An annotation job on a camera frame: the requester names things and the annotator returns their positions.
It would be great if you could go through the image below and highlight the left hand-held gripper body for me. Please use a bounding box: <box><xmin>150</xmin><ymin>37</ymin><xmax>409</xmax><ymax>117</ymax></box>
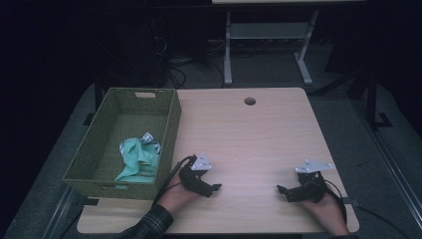
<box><xmin>178</xmin><ymin>151</ymin><xmax>214</xmax><ymax>194</ymax></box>

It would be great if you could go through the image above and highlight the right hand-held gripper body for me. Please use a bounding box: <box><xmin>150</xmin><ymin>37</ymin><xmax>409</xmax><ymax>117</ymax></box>
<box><xmin>291</xmin><ymin>158</ymin><xmax>334</xmax><ymax>204</ymax></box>

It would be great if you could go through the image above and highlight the mint green shirt striped collar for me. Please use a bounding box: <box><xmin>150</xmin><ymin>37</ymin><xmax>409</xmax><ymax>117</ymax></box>
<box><xmin>114</xmin><ymin>131</ymin><xmax>162</xmax><ymax>184</ymax></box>

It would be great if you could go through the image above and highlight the green woven basket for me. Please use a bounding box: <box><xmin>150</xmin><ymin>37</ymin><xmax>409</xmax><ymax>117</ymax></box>
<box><xmin>63</xmin><ymin>87</ymin><xmax>182</xmax><ymax>201</ymax></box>

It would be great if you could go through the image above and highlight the person's left hand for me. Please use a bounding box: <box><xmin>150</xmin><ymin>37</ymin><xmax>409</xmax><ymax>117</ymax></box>
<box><xmin>158</xmin><ymin>172</ymin><xmax>201</xmax><ymax>214</ymax></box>

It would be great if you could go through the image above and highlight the person's right hand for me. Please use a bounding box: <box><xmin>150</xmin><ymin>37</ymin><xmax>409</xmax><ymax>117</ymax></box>
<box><xmin>300</xmin><ymin>192</ymin><xmax>350</xmax><ymax>237</ymax></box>

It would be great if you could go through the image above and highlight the black metal stand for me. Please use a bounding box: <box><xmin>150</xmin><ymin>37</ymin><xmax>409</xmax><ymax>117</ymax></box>
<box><xmin>363</xmin><ymin>64</ymin><xmax>394</xmax><ymax>131</ymax></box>

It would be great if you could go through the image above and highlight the left hand-held gripper black cable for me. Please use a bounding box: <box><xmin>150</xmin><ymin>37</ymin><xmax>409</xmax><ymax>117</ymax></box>
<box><xmin>152</xmin><ymin>154</ymin><xmax>197</xmax><ymax>207</ymax></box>

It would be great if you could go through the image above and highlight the hand-held gripper black cable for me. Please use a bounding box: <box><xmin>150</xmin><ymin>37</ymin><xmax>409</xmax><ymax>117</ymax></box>
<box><xmin>322</xmin><ymin>178</ymin><xmax>348</xmax><ymax>224</ymax></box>
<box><xmin>152</xmin><ymin>154</ymin><xmax>197</xmax><ymax>207</ymax></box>

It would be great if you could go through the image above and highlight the right hand-held gripper black cable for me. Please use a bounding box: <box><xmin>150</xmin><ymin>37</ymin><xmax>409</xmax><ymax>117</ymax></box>
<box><xmin>322</xmin><ymin>178</ymin><xmax>348</xmax><ymax>224</ymax></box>

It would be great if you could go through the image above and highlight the black floor cable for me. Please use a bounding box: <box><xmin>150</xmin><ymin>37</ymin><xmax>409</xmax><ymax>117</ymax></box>
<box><xmin>356</xmin><ymin>205</ymin><xmax>412</xmax><ymax>239</ymax></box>

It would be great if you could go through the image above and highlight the aluminium floor rail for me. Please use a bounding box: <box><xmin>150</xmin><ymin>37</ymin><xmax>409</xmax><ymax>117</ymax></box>
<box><xmin>352</xmin><ymin>98</ymin><xmax>422</xmax><ymax>231</ymax></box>
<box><xmin>41</xmin><ymin>185</ymin><xmax>86</xmax><ymax>239</ymax></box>

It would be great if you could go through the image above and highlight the tangle of floor cables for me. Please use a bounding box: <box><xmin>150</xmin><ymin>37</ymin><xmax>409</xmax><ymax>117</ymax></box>
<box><xmin>152</xmin><ymin>34</ymin><xmax>227</xmax><ymax>90</ymax></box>

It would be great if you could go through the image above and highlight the white metal table frame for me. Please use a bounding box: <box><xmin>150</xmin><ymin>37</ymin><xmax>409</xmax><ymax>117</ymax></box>
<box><xmin>223</xmin><ymin>10</ymin><xmax>319</xmax><ymax>87</ymax></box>

